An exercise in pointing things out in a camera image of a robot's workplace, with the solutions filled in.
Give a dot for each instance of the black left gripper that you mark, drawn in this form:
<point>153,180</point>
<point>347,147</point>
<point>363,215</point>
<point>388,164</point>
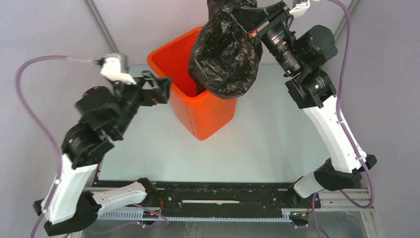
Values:
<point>162,84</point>

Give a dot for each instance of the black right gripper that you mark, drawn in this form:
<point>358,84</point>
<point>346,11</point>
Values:
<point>251,17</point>

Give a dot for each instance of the orange plastic trash bin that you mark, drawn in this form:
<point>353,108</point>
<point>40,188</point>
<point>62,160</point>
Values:
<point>201,112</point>

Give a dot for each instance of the black plastic trash bag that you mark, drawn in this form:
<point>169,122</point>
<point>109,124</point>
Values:
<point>223,61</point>

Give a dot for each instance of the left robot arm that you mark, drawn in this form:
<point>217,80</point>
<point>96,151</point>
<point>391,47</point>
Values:
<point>106,113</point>

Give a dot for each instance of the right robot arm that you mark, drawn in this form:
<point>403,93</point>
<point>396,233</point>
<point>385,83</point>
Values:
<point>312,90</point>

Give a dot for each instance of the small electronics board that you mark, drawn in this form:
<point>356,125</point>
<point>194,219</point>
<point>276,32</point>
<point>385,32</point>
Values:
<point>149,215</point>

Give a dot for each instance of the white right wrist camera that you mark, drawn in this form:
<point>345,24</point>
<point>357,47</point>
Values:
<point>299,7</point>

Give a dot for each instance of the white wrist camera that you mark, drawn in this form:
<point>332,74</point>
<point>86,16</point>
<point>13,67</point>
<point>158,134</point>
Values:
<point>299,7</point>
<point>115,69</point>

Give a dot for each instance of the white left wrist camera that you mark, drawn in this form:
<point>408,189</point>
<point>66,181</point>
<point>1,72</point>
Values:
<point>115,69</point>

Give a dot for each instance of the left aluminium corner post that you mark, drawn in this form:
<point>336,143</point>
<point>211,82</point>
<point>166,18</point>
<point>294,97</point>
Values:
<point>101,25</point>

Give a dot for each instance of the aluminium corner post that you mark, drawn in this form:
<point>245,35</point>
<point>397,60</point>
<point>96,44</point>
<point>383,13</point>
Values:
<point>101,25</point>
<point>342,25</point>

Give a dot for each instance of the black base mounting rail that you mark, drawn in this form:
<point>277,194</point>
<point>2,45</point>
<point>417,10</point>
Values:
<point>224,200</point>

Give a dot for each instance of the right aluminium corner post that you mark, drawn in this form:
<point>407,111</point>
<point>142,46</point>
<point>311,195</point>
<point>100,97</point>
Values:
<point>342,25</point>

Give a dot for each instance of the grey slotted cable duct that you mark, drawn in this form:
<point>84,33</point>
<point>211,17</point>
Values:
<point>136,215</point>

